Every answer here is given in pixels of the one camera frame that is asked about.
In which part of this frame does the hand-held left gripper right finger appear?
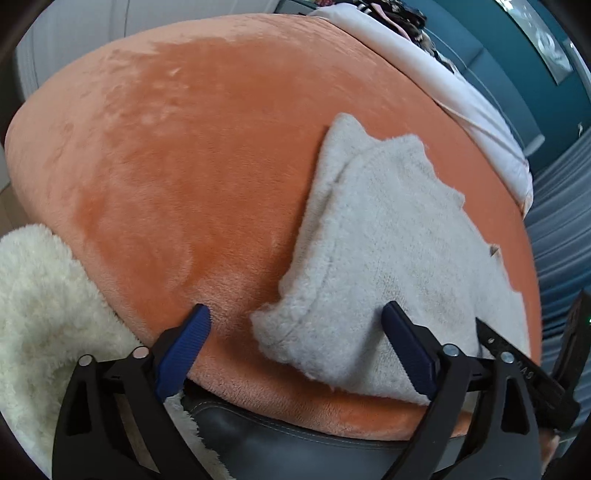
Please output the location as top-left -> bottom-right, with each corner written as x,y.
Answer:
381,301 -> 541,480

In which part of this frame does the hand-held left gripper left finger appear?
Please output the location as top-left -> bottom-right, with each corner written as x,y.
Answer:
52,303 -> 212,480

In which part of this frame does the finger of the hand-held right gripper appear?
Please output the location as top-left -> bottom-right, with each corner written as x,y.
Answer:
475,318 -> 581,432

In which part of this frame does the grey fluffy towel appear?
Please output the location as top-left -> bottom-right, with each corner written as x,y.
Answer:
250,113 -> 532,407

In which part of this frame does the pile of dark clothes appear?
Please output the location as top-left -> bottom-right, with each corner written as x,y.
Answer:
318,0 -> 458,72

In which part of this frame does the blue-grey curtain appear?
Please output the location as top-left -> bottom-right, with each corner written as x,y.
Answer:
522,134 -> 591,370

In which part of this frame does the white fluffy cloth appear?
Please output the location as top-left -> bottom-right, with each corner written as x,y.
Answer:
0,224 -> 232,480

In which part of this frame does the orange plush blanket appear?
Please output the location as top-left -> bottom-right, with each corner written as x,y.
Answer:
4,14 -> 542,439

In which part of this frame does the white duvet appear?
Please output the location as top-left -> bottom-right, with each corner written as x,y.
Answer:
307,7 -> 534,215

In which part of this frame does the blue padded headboard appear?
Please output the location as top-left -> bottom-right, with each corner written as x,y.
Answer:
425,18 -> 546,153

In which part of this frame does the silver wall picture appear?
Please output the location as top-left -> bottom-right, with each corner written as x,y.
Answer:
501,0 -> 575,84

